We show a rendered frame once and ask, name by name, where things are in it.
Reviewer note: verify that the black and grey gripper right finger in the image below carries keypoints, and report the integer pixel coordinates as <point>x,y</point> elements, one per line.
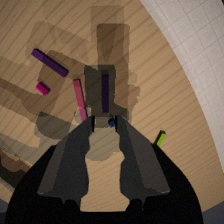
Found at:
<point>149,174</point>

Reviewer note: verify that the purple rod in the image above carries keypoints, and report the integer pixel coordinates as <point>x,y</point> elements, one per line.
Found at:
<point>49,62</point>
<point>105,93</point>

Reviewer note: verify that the small magenta block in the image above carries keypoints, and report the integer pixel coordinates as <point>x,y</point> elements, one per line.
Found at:
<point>42,88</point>

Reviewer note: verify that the small dark blue block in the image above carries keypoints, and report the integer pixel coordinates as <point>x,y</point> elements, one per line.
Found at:
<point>111,122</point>

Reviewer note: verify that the pink rod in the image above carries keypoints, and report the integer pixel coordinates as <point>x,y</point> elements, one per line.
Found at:
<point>80,99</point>

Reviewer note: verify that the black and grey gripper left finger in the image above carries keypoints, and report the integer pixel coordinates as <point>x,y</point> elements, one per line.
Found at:
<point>58,175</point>

